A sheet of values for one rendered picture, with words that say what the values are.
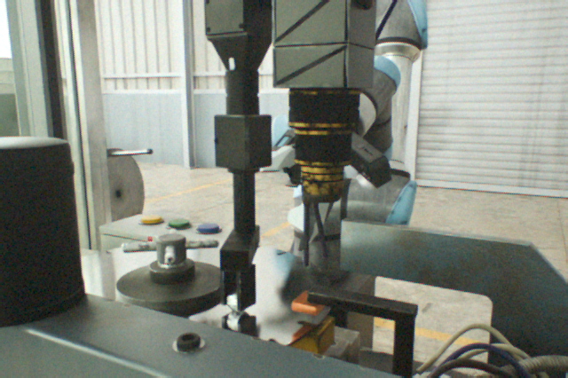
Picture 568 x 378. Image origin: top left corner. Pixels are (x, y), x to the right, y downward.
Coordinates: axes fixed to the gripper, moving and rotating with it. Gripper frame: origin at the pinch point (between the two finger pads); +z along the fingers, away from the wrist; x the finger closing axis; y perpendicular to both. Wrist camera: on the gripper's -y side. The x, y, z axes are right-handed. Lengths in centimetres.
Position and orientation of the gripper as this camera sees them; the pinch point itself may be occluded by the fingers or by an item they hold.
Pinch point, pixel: (285, 216)
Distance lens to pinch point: 62.3
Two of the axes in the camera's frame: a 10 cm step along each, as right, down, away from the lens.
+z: -5.2, 6.7, -5.2
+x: -3.5, -7.3, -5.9
